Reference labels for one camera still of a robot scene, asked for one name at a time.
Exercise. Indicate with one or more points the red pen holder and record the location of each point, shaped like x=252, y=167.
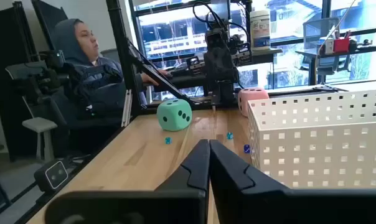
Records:
x=341, y=45

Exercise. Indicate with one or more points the dark background desk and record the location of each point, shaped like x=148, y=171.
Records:
x=312, y=53

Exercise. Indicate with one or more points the white wipes canister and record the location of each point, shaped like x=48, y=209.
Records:
x=260, y=31

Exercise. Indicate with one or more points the black office chair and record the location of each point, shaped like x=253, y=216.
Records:
x=51, y=105

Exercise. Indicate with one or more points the grey mesh office chair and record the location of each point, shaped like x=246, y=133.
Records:
x=318, y=31

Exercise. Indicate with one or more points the black table-level camera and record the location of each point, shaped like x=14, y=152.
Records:
x=54, y=175

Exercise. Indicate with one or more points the small dark blue die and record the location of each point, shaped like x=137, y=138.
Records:
x=246, y=148

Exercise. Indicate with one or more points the white perforated basket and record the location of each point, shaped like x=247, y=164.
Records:
x=315, y=149

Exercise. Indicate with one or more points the black aluminium table frame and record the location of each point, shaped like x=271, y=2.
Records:
x=119, y=46

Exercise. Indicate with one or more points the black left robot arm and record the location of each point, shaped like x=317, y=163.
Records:
x=217, y=37

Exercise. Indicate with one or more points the person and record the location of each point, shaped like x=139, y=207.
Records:
x=79, y=40

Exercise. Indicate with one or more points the grey side desk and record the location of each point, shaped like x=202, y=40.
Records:
x=269, y=52

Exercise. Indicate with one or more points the black partition panel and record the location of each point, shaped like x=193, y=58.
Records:
x=7, y=37

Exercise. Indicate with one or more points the large pink foam die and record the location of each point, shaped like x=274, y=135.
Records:
x=248, y=98

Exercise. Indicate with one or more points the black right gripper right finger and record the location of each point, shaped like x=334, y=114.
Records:
x=269, y=205

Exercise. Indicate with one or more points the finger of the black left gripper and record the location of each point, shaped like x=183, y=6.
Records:
x=218, y=93
x=229, y=93

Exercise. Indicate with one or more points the small teal die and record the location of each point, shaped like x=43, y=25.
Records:
x=168, y=140
x=229, y=135

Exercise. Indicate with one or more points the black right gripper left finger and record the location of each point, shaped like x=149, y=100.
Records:
x=181, y=205

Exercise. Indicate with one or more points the silver aluminium bracket strip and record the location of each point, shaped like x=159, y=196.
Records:
x=127, y=109

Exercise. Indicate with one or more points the large green foam die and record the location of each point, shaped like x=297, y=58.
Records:
x=172, y=116

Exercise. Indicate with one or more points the white stool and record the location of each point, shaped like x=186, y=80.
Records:
x=40, y=124

